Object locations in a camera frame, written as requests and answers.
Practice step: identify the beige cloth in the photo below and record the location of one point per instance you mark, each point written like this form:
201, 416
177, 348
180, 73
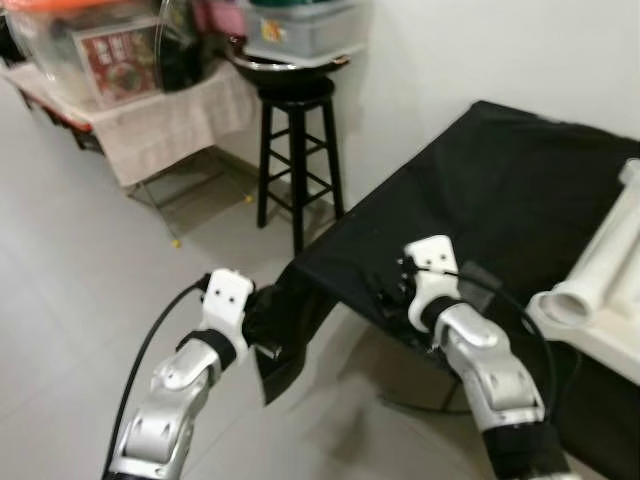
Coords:
170, 125

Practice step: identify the white plastic table leg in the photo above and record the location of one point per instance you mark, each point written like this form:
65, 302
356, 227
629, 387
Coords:
600, 250

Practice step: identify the black tablecloth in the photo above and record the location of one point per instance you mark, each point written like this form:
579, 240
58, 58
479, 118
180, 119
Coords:
500, 180

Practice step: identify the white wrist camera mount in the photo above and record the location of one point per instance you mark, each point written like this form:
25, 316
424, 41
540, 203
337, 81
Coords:
225, 300
430, 265

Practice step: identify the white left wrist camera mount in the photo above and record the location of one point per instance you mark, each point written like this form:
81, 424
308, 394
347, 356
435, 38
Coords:
225, 300

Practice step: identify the metal side table frame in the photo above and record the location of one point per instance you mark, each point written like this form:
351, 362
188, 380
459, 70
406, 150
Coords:
160, 200

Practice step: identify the pink object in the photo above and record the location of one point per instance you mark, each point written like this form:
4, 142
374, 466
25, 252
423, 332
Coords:
215, 15

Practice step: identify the red printed box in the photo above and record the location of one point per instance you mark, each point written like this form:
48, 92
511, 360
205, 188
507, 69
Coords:
120, 60

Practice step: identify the white plastic children table top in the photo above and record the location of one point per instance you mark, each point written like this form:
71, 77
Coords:
610, 340

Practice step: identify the clear bin orange lid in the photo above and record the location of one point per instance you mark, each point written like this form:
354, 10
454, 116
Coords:
40, 40

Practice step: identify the black object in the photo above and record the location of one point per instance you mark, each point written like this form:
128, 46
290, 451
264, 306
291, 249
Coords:
185, 60

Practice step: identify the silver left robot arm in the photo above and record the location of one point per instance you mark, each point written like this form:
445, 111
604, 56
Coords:
165, 410

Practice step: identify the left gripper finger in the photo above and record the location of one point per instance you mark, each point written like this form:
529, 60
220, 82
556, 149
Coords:
269, 298

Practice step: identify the clear plastic storage box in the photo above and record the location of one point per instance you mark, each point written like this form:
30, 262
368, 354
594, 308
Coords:
300, 30

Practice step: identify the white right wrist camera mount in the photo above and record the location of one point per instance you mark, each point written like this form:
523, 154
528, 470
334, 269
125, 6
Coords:
430, 265

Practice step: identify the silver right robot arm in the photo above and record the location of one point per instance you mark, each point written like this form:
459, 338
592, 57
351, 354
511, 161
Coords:
490, 370

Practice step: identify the black stool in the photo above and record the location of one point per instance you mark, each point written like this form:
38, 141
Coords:
295, 90

